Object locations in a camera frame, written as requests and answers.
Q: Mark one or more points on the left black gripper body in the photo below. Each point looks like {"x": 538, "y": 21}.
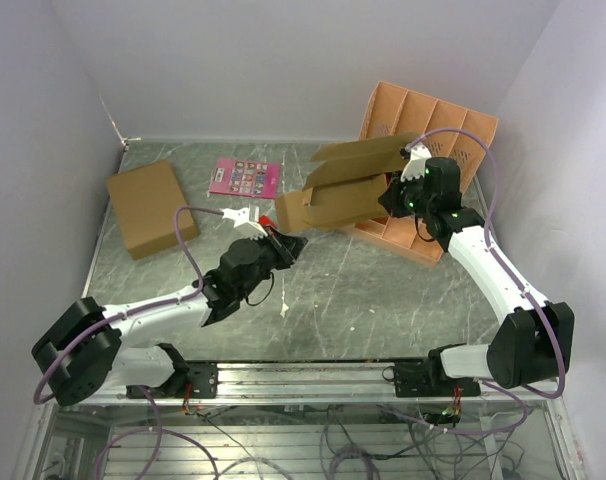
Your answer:
{"x": 270, "y": 257}

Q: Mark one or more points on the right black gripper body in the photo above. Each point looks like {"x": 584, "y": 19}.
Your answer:
{"x": 408, "y": 197}

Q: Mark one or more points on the red block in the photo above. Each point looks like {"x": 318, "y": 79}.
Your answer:
{"x": 265, "y": 221}

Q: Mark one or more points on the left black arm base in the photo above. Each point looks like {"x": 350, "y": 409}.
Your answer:
{"x": 194, "y": 379}

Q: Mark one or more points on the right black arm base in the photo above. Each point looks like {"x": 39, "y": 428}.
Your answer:
{"x": 423, "y": 379}

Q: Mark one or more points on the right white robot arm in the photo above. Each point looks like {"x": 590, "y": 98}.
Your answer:
{"x": 534, "y": 339}

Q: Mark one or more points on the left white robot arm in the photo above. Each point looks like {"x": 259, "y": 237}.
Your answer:
{"x": 91, "y": 347}

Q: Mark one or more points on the closed brown cardboard box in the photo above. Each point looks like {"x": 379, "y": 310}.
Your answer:
{"x": 145, "y": 201}

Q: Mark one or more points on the orange plastic file organizer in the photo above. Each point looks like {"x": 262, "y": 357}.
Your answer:
{"x": 394, "y": 109}

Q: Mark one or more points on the pink sticker sheet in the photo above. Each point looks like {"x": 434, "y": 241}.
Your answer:
{"x": 246, "y": 178}

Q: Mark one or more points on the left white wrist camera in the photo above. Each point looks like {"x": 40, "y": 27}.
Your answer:
{"x": 246, "y": 221}

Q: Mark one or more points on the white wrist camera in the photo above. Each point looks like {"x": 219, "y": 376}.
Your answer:
{"x": 416, "y": 157}
{"x": 246, "y": 221}

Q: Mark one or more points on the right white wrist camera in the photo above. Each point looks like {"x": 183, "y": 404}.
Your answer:
{"x": 416, "y": 157}

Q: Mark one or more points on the aluminium mounting rail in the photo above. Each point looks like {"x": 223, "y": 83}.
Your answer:
{"x": 316, "y": 382}

